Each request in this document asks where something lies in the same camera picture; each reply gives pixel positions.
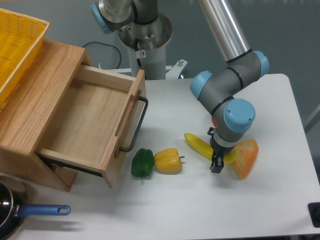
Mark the black metal drawer handle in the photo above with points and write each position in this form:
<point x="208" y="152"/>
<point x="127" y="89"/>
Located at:
<point x="138" y="126"/>

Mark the black pan with blue handle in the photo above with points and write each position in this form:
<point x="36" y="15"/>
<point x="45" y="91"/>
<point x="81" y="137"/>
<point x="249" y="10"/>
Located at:
<point x="15" y="206"/>

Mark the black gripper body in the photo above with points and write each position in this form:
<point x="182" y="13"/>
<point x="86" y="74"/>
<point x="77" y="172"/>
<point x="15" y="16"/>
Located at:
<point x="220" y="146"/>

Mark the open wooden drawer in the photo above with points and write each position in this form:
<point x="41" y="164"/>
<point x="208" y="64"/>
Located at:
<point x="97" y="115"/>

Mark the green toy bell pepper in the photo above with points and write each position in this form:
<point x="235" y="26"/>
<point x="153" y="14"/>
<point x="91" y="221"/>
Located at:
<point x="142" y="163"/>

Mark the wooden drawer cabinet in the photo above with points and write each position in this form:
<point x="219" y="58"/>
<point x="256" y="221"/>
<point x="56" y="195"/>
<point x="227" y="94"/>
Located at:
<point x="30" y="108"/>

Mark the red toy bell pepper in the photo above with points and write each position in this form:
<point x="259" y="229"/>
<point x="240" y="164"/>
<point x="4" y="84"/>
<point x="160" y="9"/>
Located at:
<point x="215" y="123"/>

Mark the yellow toy banana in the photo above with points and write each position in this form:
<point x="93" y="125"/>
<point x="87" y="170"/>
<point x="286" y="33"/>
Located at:
<point x="206" y="150"/>

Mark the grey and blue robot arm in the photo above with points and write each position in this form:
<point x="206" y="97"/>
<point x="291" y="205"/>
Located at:
<point x="214" y="91"/>

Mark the yellow toy bell pepper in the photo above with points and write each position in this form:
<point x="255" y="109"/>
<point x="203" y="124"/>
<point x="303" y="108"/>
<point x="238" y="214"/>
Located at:
<point x="168" y="161"/>

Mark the black object at table edge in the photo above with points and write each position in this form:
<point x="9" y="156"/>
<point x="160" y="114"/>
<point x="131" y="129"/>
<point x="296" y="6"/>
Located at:
<point x="314" y="212"/>

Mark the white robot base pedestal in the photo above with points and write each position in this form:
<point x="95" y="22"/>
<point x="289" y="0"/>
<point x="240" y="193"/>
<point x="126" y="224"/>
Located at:
<point x="147" y="49"/>

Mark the yellow plastic basket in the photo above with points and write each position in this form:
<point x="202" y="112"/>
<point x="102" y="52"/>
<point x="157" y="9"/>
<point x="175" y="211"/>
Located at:
<point x="21" y="37"/>

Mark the orange toy fruit wedge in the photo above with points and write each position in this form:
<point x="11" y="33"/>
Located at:
<point x="247" y="155"/>

